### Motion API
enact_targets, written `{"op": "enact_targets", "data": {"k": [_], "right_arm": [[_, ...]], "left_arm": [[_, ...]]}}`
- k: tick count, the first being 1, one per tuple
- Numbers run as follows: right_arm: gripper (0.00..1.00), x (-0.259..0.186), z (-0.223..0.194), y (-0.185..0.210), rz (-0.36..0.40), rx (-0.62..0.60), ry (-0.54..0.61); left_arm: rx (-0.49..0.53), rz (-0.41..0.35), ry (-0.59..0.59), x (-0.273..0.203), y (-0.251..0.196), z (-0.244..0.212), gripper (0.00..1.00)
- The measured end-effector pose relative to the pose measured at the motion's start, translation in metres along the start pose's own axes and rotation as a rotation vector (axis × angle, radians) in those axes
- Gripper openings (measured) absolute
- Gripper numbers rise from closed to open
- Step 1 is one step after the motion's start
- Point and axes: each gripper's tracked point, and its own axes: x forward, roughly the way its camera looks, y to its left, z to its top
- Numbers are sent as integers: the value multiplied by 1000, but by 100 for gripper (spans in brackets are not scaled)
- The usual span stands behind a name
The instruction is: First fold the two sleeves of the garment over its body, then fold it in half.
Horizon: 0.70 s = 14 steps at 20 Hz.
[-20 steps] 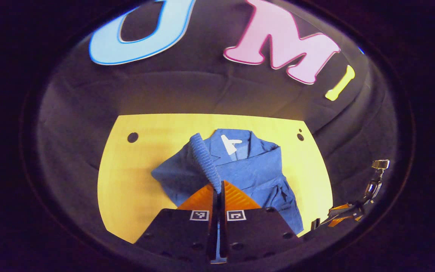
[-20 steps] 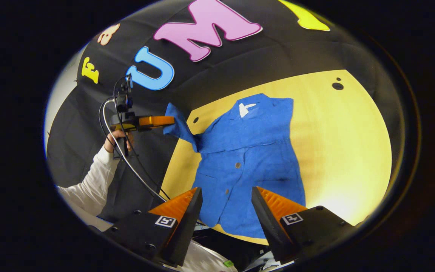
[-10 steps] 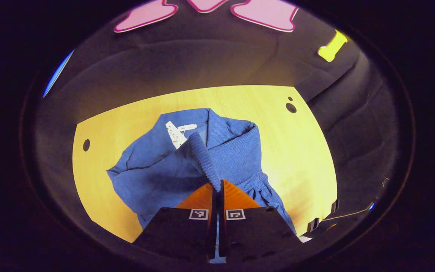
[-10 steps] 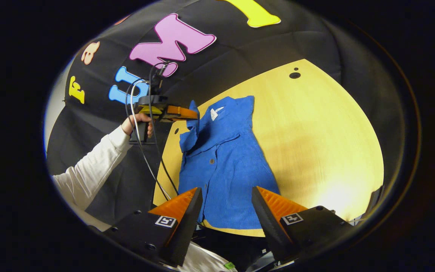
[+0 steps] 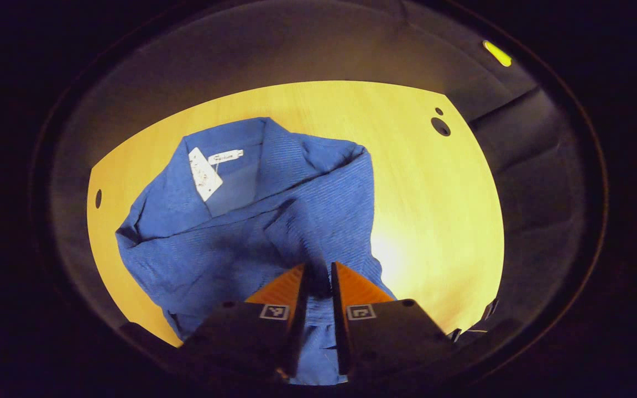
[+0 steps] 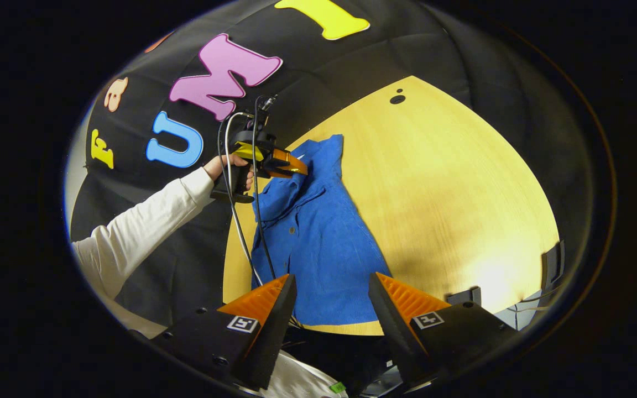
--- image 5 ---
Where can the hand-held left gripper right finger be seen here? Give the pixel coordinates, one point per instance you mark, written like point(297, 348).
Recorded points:
point(396, 337)

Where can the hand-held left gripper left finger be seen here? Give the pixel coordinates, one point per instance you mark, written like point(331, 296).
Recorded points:
point(241, 337)

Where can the blue button-up shirt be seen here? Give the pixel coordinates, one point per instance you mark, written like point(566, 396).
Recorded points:
point(230, 249)

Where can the black table edge bracket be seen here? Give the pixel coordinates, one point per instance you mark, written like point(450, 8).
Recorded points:
point(490, 309)
point(457, 334)

